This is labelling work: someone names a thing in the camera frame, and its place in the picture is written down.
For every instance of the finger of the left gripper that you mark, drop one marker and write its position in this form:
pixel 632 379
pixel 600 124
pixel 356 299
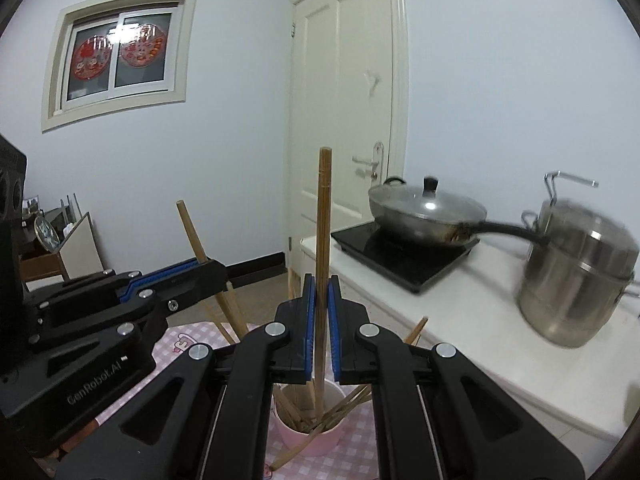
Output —
pixel 172 301
pixel 146 286

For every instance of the pink checkered tablecloth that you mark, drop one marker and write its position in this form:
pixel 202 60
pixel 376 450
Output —
pixel 348 451

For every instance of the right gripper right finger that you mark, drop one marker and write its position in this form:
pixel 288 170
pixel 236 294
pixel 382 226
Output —
pixel 436 414

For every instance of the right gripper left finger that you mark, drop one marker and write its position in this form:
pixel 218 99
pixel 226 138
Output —
pixel 206 415

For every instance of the pink chopstick holder cup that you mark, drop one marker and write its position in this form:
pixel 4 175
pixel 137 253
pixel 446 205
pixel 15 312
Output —
pixel 302 396

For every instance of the stainless steel steamer pot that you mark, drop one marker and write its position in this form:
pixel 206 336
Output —
pixel 571 287

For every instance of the black induction cooktop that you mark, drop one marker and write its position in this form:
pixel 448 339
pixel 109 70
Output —
pixel 414 266

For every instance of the white kitchen counter cabinet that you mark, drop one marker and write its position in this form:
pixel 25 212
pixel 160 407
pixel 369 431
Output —
pixel 586 397

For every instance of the steel wok with lid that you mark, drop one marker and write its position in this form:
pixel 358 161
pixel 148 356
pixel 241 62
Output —
pixel 426 214

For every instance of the white board leaning on wall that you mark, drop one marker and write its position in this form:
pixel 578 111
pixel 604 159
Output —
pixel 78 252

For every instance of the window with red decorations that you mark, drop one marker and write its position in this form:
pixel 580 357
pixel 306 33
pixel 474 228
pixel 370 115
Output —
pixel 114 55

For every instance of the silver door handle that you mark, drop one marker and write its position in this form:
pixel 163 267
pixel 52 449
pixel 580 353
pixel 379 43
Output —
pixel 371 166

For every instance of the wooden chopstick slanted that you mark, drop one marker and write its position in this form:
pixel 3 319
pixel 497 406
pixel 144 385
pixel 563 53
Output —
pixel 226 300

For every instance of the white panelled door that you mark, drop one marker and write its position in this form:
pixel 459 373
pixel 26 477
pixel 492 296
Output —
pixel 345 86

